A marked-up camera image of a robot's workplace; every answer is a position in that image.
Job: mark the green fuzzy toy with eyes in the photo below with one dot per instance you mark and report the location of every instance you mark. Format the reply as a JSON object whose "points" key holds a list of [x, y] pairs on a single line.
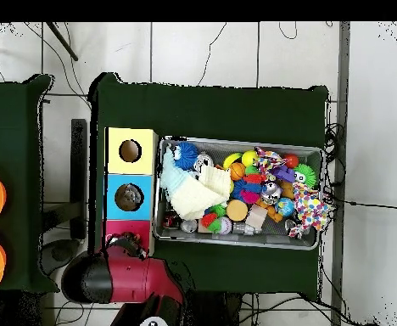
{"points": [[307, 173]]}

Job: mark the orange toy basketball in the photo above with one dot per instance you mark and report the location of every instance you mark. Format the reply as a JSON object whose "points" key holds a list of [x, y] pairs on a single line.
{"points": [[238, 171]]}

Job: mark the blue green globe ball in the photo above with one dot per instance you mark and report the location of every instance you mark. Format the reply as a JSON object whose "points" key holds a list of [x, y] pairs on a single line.
{"points": [[284, 207]]}

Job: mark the black tripod leg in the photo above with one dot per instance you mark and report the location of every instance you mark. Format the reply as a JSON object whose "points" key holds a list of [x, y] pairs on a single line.
{"points": [[62, 42]]}

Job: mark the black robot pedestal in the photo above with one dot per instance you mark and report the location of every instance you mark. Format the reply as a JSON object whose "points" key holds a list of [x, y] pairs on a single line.
{"points": [[215, 312]]}

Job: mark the mint waffle cloth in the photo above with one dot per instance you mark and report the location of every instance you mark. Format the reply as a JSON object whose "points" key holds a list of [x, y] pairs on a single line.
{"points": [[169, 176]]}

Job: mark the cream waffle cloth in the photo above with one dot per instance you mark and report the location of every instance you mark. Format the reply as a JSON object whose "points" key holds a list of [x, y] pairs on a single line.
{"points": [[195, 200]]}

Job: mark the colourful spotted cloth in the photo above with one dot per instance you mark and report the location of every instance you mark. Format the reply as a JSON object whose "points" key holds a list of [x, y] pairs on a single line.
{"points": [[312, 207]]}

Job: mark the dark green table cloth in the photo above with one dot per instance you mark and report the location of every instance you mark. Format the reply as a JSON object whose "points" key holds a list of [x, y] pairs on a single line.
{"points": [[15, 136], [202, 108]]}

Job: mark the blue orange spiky ball toy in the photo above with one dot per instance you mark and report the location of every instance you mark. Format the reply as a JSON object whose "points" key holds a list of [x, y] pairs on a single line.
{"points": [[247, 190]]}

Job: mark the wooden box with three holes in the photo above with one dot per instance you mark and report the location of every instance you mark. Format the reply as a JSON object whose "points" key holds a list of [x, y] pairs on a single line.
{"points": [[144, 163]]}

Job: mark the grey round stand base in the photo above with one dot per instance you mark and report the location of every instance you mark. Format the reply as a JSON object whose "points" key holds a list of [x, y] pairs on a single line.
{"points": [[61, 254]]}

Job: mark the black upright panel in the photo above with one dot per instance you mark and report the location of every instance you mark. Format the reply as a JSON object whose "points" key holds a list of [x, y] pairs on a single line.
{"points": [[78, 169]]}

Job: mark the orange round sponge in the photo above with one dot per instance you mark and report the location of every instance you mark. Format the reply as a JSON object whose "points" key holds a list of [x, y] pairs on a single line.
{"points": [[236, 210]]}

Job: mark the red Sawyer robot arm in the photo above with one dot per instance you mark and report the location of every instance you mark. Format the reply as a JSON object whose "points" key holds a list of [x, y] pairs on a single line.
{"points": [[134, 278]]}

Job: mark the silver drink can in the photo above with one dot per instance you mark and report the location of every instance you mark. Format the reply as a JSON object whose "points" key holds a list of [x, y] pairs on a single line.
{"points": [[203, 163]]}

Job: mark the blue fuzzy toy with eyes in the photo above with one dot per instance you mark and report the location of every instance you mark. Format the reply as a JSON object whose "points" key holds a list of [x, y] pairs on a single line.
{"points": [[186, 156]]}

